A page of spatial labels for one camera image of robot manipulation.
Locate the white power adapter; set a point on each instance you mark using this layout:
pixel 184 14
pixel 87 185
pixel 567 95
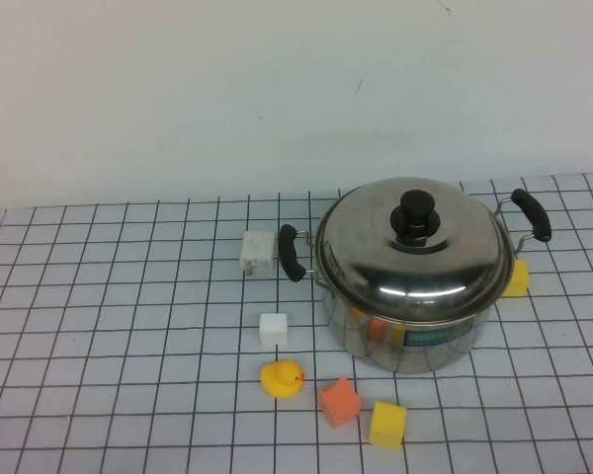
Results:
pixel 258 249

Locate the yellow rubber duck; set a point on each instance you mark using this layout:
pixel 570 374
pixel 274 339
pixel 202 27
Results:
pixel 278 380

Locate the yellow foam cube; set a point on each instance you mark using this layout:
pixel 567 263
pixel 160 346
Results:
pixel 519 279
pixel 385 425

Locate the steel lid with black knob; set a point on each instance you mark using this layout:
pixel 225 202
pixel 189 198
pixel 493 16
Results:
pixel 375 266

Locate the orange foam cube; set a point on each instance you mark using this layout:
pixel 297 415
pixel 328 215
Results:
pixel 338 404

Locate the white foam cube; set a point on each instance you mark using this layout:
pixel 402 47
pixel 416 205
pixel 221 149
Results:
pixel 273 330

